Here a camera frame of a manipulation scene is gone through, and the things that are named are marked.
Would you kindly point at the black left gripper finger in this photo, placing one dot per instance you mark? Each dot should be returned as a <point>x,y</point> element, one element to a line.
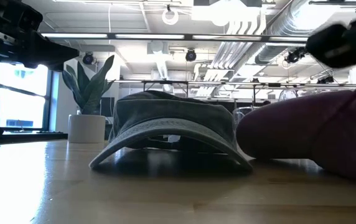
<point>53,53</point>

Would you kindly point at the grey-green denim cap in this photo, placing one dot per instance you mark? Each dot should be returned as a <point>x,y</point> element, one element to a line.
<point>171,109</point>

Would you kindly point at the long ceiling light bar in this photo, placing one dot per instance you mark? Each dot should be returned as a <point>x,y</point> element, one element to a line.
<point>150,36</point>

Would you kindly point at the green snake plant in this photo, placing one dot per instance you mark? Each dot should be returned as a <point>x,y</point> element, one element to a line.
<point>91,90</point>

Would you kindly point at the maroon cap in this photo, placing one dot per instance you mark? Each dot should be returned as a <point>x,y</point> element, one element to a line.
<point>305,124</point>

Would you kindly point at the black ceiling camera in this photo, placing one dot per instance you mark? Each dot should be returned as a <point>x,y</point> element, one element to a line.
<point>190,55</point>
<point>87,58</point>
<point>325,80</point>
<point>294,55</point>

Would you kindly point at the white ceiling pipes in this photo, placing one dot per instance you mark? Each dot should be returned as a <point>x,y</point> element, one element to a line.
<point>237,46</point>

